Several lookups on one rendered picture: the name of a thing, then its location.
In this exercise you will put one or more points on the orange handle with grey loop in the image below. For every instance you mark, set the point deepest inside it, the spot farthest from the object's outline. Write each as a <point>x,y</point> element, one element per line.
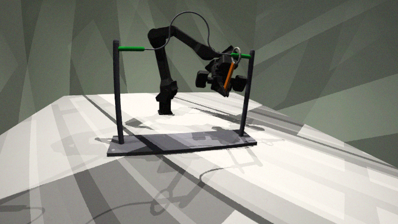
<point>231,69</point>

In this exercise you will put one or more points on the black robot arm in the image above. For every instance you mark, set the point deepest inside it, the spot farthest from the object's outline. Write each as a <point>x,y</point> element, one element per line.
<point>168,87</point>

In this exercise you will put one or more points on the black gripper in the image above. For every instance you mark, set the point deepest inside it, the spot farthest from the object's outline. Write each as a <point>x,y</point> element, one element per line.
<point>217,81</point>

